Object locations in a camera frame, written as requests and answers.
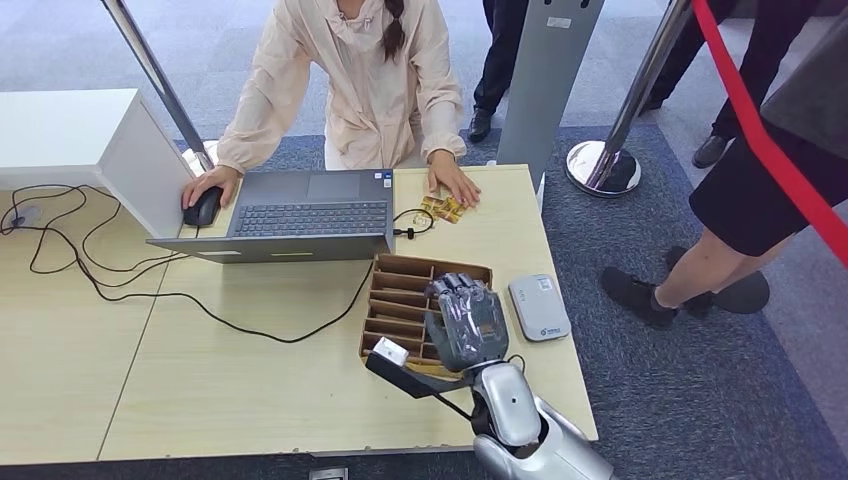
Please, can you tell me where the black computer mouse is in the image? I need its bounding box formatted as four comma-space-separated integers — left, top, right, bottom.
182, 185, 225, 229

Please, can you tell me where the long black power cable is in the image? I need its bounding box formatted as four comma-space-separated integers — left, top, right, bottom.
0, 184, 378, 346

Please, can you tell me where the thin black mouse cable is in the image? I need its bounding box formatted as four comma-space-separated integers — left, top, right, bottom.
28, 198, 201, 289

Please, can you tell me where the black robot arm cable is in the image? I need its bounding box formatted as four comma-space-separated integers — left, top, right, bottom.
433, 354, 528, 425

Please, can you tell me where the red barrier rope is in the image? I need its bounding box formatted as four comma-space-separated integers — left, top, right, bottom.
690, 0, 848, 266

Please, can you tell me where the white card reader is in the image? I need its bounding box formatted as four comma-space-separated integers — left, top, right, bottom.
508, 274, 572, 344

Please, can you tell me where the gold patterned ID card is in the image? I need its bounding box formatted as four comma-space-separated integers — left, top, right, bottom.
437, 197, 469, 225

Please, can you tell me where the wooden card organizer box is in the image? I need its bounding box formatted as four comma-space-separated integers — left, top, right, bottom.
359, 253, 495, 382

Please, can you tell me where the short looped black cable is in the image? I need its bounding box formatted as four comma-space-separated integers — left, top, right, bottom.
392, 208, 437, 241

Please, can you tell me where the grey kiosk stand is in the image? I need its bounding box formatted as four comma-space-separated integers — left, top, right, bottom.
495, 0, 606, 213

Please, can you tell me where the person's left hand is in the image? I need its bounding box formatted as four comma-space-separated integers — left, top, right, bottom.
427, 150, 483, 210

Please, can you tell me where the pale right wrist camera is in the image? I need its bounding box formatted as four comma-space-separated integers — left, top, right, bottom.
364, 337, 478, 402

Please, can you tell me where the person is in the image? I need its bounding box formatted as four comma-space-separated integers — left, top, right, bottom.
639, 0, 819, 170
215, 0, 483, 210
601, 6, 848, 331
468, 0, 531, 144

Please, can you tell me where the black stanchion post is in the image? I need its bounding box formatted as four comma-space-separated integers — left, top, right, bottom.
665, 246, 772, 316

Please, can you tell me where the grey laptop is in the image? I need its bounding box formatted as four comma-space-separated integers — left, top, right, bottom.
146, 168, 397, 265

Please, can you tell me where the white cabinet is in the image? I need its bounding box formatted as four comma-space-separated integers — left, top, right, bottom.
0, 87, 195, 238

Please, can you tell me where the chrome stanchion post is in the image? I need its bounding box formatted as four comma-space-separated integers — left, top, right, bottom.
100, 0, 221, 179
564, 0, 694, 199

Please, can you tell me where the person's right hand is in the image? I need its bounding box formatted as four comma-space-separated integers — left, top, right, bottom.
180, 165, 243, 210

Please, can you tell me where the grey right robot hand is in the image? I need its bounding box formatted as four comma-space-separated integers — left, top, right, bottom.
423, 272, 511, 374

